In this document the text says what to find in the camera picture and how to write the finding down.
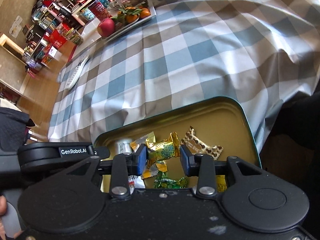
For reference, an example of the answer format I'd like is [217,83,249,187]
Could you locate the silver yellow snack packet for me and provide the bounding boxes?
[130,132,156,152]

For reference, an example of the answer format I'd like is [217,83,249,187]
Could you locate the white fruit plate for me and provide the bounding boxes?
[97,0,156,41]

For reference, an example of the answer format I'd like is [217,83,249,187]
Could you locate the red cookie can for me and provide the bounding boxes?
[88,0,112,22]

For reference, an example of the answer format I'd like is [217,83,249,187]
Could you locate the black trouser leg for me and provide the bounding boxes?
[260,90,319,238]

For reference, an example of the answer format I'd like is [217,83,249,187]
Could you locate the checkered blue grey tablecloth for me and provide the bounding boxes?
[48,0,319,147]

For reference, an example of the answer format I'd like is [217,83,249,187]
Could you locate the cluttered shelf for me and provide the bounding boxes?
[23,0,112,72]

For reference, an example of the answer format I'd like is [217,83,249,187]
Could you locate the green white triangle packet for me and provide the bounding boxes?
[141,160,168,179]

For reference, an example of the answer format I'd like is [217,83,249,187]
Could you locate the brown heart pattern packet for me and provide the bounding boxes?
[180,126,223,160]

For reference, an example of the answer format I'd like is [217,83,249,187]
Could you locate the gold candy wrapper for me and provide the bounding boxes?
[146,132,180,168]

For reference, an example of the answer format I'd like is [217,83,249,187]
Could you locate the green candy wrapper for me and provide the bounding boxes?
[153,171,188,189]

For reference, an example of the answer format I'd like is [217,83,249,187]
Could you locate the white sesame crisp packet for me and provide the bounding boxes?
[115,138,132,155]

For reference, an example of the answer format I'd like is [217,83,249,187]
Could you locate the white remote control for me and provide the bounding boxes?
[65,55,89,90]

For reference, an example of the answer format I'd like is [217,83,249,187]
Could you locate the red apple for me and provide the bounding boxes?
[97,18,116,37]

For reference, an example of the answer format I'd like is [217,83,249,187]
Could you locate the orange tangerine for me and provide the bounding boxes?
[139,8,151,19]
[125,14,139,24]

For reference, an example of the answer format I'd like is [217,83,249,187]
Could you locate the person left hand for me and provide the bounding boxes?
[0,196,22,239]

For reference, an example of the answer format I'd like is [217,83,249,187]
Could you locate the gold metal tin tray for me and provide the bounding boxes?
[93,96,262,193]

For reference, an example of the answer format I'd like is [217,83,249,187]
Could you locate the red white snack packet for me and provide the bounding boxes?
[128,176,145,189]

